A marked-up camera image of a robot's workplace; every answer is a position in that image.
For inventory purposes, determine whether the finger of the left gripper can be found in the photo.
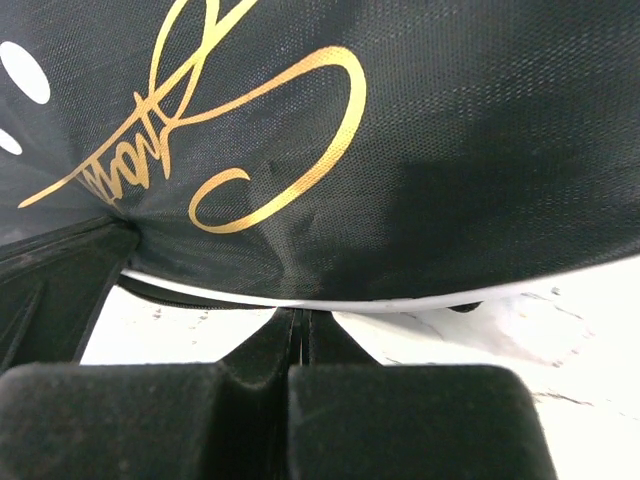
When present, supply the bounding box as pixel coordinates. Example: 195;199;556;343
1;218;140;372

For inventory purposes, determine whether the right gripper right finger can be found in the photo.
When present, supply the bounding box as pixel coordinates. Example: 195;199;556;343
287;310;556;479

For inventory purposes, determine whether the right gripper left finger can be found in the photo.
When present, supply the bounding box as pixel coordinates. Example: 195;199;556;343
1;309;298;479

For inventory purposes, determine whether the black sport racket bag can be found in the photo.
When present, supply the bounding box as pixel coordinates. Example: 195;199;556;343
1;1;639;308

